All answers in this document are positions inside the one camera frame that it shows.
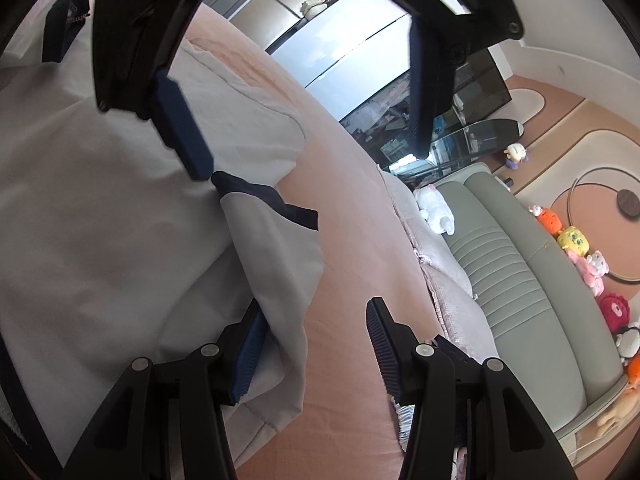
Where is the orange plush toy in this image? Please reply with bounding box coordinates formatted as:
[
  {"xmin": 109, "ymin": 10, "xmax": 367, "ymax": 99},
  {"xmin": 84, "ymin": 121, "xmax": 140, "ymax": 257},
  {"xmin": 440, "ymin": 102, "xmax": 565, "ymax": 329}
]
[{"xmin": 537, "ymin": 207, "xmax": 566, "ymax": 236}]

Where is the yellow plush toy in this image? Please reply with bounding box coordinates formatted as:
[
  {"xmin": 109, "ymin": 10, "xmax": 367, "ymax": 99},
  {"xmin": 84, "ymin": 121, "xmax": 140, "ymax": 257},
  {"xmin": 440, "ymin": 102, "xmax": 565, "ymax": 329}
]
[{"xmin": 557, "ymin": 227, "xmax": 591, "ymax": 256}]

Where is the purple and white plush toy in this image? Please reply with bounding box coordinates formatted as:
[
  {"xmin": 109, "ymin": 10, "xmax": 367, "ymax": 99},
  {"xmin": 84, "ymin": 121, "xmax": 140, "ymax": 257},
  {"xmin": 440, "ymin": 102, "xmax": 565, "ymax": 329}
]
[{"xmin": 502, "ymin": 143, "xmax": 531, "ymax": 168}]

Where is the pink bed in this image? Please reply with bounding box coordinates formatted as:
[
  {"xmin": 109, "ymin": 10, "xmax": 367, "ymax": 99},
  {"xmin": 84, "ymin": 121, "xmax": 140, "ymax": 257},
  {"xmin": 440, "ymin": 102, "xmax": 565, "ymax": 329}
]
[{"xmin": 50, "ymin": 0, "xmax": 451, "ymax": 480}]

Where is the steel refrigerator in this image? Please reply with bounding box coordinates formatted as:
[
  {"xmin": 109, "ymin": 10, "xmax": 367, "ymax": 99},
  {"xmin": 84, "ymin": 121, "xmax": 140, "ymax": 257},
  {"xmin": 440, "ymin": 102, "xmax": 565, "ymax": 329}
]
[{"xmin": 227, "ymin": 0, "xmax": 311, "ymax": 41}]

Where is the black and white plush toy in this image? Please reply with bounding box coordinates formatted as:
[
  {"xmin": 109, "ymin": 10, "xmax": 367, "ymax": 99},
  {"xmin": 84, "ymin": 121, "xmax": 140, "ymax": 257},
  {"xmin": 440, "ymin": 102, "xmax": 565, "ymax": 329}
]
[{"xmin": 615, "ymin": 327, "xmax": 640, "ymax": 361}]

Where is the pale pink blanket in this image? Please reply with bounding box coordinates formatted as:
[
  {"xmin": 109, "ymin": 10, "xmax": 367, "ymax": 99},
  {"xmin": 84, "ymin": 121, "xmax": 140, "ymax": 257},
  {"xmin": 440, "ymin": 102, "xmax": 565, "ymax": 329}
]
[{"xmin": 377, "ymin": 165, "xmax": 501, "ymax": 480}]

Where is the white shirt with navy trim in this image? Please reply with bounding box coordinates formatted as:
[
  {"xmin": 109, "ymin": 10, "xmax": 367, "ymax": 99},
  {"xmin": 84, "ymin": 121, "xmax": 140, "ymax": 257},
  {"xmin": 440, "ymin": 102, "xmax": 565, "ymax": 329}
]
[{"xmin": 0, "ymin": 0, "xmax": 326, "ymax": 466}]

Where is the brown wall disc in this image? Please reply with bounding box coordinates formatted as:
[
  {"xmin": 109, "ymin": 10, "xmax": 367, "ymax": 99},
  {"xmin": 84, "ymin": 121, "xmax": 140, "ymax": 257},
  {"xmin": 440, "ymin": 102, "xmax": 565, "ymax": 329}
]
[{"xmin": 616, "ymin": 188, "xmax": 640, "ymax": 219}]

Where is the padded headboard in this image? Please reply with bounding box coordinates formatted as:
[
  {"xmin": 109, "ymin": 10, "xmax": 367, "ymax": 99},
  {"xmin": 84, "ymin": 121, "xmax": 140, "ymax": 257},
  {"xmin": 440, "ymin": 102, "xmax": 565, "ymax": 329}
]
[{"xmin": 435, "ymin": 162, "xmax": 628, "ymax": 441}]

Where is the pink and white plush toy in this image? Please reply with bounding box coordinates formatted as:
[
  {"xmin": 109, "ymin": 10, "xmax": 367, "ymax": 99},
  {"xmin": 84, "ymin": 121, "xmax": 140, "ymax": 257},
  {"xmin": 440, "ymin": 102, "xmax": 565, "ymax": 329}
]
[{"xmin": 570, "ymin": 250, "xmax": 608, "ymax": 296}]

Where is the glass display cabinet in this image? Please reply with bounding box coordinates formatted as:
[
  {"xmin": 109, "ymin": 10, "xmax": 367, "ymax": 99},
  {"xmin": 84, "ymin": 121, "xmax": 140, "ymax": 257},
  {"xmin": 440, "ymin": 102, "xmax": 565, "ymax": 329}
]
[{"xmin": 340, "ymin": 47, "xmax": 526, "ymax": 176}]

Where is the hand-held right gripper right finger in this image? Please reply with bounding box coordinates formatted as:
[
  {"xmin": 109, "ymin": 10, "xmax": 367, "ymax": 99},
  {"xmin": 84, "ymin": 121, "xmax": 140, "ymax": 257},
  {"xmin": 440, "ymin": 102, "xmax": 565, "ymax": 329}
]
[{"xmin": 366, "ymin": 297, "xmax": 576, "ymax": 480}]

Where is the white wardrobe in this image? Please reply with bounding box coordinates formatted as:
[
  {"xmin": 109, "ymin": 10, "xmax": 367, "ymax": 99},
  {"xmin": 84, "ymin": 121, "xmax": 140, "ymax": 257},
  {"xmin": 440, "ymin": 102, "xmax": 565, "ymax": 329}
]
[{"xmin": 265, "ymin": 0, "xmax": 416, "ymax": 126}]

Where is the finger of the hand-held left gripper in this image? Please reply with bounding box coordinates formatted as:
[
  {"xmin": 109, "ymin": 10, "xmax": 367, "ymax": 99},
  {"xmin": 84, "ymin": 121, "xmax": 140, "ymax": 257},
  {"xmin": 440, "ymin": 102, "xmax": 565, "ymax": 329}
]
[
  {"xmin": 92, "ymin": 0, "xmax": 216, "ymax": 182},
  {"xmin": 345, "ymin": 0, "xmax": 525, "ymax": 158}
]

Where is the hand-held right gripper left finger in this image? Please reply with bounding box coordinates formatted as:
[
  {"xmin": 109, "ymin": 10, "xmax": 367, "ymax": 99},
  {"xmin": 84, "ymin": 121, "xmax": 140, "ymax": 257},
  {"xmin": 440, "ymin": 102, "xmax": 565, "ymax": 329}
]
[{"xmin": 62, "ymin": 300, "xmax": 271, "ymax": 480}]

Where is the red plush toy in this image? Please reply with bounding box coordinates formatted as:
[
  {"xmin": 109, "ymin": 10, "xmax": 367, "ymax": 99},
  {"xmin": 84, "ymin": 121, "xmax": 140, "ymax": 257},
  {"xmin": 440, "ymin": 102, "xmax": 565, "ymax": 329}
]
[{"xmin": 597, "ymin": 292, "xmax": 631, "ymax": 333}]

